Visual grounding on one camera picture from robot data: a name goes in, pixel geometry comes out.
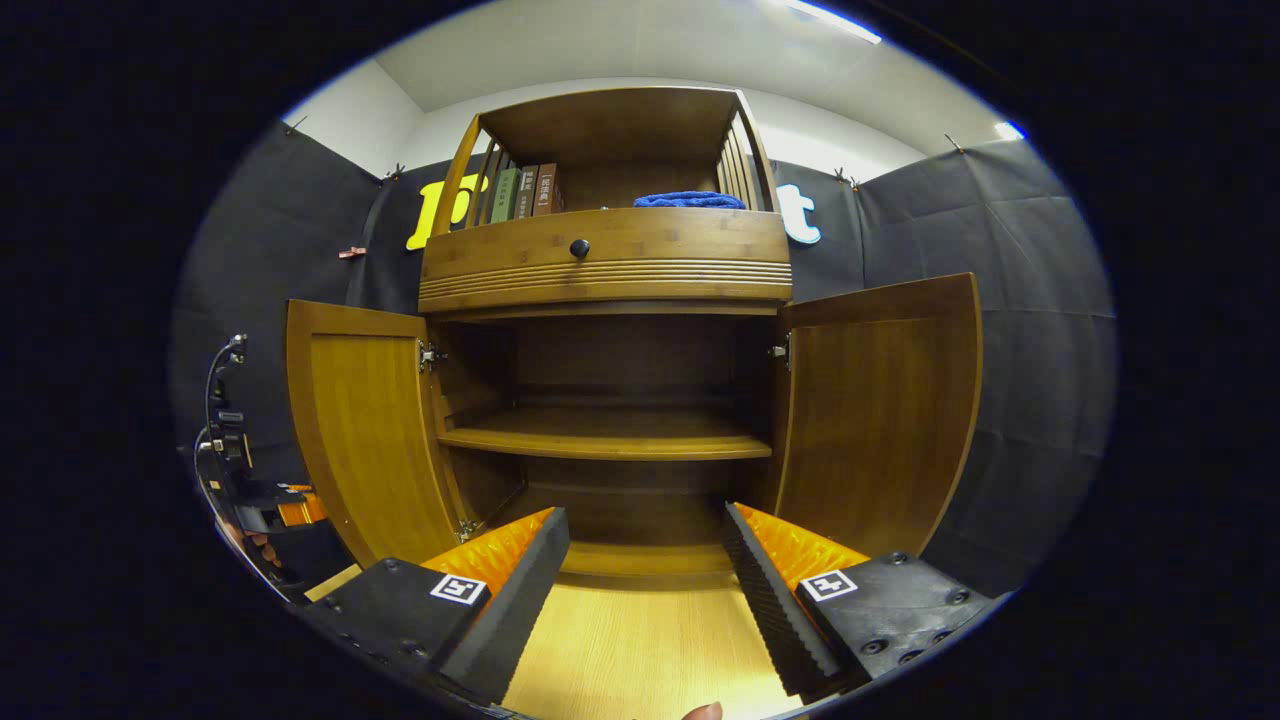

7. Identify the blue towel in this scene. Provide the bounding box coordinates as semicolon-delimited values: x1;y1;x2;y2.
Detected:
633;191;747;211

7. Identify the wooden cabinet door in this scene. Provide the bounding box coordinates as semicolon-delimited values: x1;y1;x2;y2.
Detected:
285;298;471;569
772;272;984;559

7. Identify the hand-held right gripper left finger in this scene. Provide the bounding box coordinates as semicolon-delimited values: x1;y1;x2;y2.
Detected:
298;506;571;706

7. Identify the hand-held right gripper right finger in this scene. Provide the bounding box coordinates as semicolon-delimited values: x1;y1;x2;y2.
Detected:
720;502;1006;701

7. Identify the wooden inner shelf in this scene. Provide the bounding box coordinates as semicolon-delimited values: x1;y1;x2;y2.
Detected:
437;405;773;461

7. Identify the wooden double-door shoe cabinet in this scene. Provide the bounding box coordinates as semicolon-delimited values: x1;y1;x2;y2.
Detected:
418;86;796;583

